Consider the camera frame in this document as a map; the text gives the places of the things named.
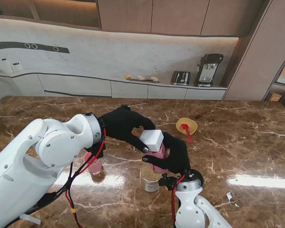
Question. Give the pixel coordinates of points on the brown tall cabinet panel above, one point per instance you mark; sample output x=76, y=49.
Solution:
x=249, y=66

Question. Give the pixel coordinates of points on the dark serving board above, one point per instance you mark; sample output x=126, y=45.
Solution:
x=145, y=80

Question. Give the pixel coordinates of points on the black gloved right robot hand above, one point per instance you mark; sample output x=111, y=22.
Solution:
x=175, y=156

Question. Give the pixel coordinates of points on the clear airtight container white lid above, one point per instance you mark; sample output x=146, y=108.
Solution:
x=160, y=159

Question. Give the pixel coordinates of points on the black round jar lid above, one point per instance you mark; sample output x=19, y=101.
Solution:
x=196, y=175

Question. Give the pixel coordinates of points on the black silver toaster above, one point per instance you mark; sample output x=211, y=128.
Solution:
x=180, y=78

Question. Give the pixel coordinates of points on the white square container lid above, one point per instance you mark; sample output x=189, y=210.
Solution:
x=153, y=140

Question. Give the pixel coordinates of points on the red plastic scoop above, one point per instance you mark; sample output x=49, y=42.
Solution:
x=187, y=133

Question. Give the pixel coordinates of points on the white counter with drawers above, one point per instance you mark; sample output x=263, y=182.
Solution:
x=85, y=86

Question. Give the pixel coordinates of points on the yellow fruit piece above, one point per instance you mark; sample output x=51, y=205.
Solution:
x=127, y=76
x=140, y=77
x=154, y=78

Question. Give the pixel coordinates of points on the brown wooden wall cabinets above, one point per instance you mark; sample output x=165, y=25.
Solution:
x=175, y=16

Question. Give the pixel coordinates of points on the black espresso machine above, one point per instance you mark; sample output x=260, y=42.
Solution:
x=209, y=69

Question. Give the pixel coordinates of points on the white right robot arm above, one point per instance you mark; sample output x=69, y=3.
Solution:
x=194, y=206

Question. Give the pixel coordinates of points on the pink plastic measuring cup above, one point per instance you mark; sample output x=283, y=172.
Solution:
x=95, y=166

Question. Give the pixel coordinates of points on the black wall panel with rings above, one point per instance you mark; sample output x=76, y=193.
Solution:
x=14, y=45

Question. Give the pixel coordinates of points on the tall white bottle black cap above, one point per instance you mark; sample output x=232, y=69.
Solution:
x=6, y=66

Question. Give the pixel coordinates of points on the clear grain jar with label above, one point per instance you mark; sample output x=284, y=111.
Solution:
x=149, y=180

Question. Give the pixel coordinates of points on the short white bottle black cap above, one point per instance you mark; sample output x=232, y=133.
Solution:
x=17, y=67

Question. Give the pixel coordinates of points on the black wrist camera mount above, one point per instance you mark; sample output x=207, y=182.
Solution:
x=97, y=149
x=166, y=182

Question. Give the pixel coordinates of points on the orange printed box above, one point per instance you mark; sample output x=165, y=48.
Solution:
x=275, y=97

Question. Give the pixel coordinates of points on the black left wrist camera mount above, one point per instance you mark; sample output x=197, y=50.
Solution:
x=97, y=149

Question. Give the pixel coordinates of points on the yellow plastic bowl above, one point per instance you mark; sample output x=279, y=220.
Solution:
x=191, y=123

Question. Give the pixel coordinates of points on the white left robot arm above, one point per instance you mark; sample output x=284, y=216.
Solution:
x=38, y=166

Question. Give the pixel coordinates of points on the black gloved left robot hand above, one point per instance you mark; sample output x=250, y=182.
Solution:
x=123, y=126

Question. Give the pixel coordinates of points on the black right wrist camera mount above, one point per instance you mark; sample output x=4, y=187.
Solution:
x=166, y=182

